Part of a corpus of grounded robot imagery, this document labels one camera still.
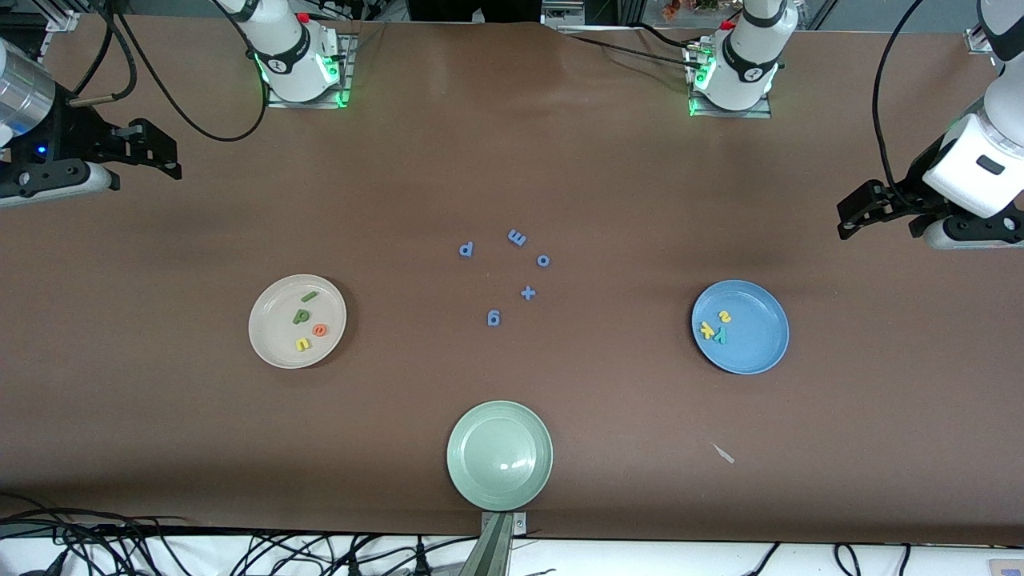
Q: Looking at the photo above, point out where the blue plate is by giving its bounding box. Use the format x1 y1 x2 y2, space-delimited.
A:
691 279 790 375

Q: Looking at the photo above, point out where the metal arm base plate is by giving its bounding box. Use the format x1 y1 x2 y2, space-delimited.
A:
268 32 358 110
686 40 774 119

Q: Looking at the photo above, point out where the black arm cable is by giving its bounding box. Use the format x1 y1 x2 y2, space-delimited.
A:
872 0 929 210
68 0 269 143

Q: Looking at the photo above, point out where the beige brown plate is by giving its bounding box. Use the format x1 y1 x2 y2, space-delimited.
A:
248 274 348 370

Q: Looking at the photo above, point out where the brown table cover sheet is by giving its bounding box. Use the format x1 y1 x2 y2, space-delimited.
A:
0 14 1024 546

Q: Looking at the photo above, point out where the black base cable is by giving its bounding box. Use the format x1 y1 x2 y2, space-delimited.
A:
632 24 713 50
570 34 705 69

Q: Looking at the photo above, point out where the grey metal camera post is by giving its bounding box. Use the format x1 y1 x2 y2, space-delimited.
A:
458 512 529 576

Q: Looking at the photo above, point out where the pale green plate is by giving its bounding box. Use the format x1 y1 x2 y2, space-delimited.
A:
446 400 554 512

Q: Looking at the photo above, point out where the black cable tangle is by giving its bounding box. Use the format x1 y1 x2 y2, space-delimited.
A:
0 494 473 576

